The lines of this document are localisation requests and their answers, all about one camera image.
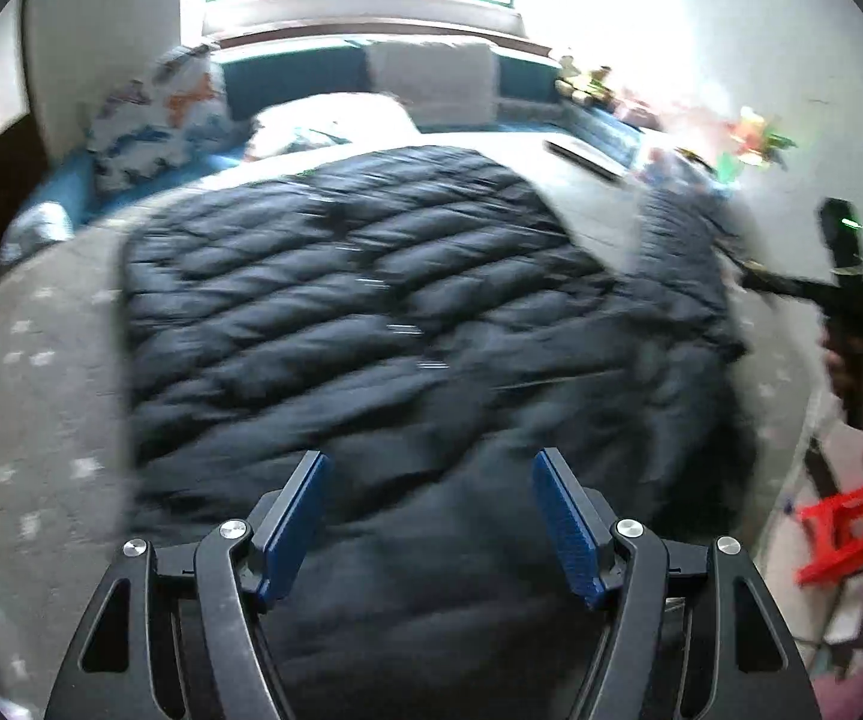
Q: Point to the grey star mattress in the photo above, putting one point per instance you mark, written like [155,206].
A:
[67,473]

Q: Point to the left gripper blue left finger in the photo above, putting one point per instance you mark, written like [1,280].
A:
[285,533]

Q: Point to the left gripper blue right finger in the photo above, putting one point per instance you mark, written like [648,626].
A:
[579,521]

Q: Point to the blue bed sheet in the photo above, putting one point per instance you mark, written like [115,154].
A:
[67,200]

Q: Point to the colourful toys pile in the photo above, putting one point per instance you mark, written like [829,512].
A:
[721,143]

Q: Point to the black puffer down jacket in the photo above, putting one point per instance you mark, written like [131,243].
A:
[423,318]

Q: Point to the teal bed headboard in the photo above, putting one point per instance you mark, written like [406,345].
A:
[274,72]

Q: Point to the red plastic stool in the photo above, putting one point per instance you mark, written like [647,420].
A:
[834,529]

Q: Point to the butterfly print pillow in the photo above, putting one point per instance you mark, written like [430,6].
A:
[166,118]

